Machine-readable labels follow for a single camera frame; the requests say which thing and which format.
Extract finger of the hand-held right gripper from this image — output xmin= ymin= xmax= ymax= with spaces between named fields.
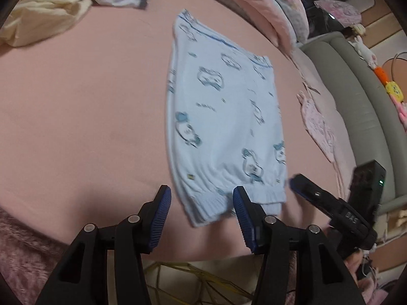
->
xmin=289 ymin=173 xmax=354 ymax=223

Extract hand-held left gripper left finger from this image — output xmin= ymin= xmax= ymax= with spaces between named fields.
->
xmin=35 ymin=184 xmax=172 ymax=305

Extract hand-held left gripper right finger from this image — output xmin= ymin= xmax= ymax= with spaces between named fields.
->
xmin=232 ymin=186 xmax=363 ymax=305

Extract light blue printed pants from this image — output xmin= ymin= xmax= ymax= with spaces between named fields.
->
xmin=165 ymin=9 xmax=288 ymax=227

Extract pink printed folded garment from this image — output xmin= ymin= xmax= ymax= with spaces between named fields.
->
xmin=296 ymin=90 xmax=338 ymax=164

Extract grey-green padded headboard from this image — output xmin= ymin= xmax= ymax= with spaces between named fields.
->
xmin=300 ymin=32 xmax=407 ymax=215

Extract yellow plush toy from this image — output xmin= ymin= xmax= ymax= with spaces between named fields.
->
xmin=385 ymin=81 xmax=404 ymax=100

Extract pink bed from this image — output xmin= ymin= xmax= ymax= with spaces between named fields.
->
xmin=0 ymin=0 xmax=357 ymax=263

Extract white bunny plush toy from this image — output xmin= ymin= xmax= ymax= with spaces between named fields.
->
xmin=353 ymin=35 xmax=377 ymax=69

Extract pink fluffy rug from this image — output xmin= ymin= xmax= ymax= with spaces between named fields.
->
xmin=0 ymin=206 xmax=67 ymax=305

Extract pink folded duvet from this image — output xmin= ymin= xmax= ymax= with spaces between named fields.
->
xmin=178 ymin=0 xmax=310 ymax=51

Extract pale yellow garment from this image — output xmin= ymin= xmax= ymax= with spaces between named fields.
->
xmin=0 ymin=0 xmax=93 ymax=48

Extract gold wire rack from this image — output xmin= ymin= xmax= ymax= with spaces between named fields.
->
xmin=143 ymin=261 xmax=255 ymax=305

